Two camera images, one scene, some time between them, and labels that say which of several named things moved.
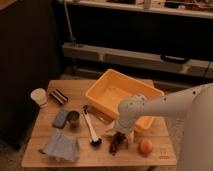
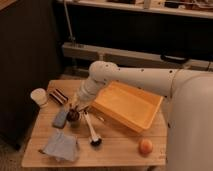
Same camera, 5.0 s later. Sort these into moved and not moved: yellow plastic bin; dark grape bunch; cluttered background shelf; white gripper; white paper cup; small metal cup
Moved: white gripper; dark grape bunch
Not moved: small metal cup; yellow plastic bin; cluttered background shelf; white paper cup
